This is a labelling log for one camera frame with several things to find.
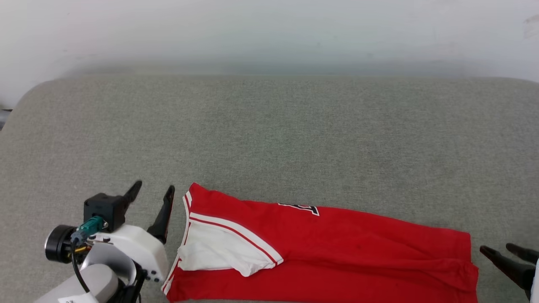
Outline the red and white basketball jersey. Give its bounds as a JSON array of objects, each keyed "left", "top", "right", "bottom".
[{"left": 162, "top": 182, "right": 480, "bottom": 303}]

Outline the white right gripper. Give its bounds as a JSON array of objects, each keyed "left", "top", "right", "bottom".
[{"left": 480, "top": 243, "right": 539, "bottom": 303}]

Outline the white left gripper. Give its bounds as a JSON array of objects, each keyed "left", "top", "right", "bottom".
[{"left": 45, "top": 181, "right": 175, "bottom": 283}]

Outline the black cable with teal plug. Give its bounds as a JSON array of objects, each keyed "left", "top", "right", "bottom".
[{"left": 70, "top": 216, "right": 109, "bottom": 294}]

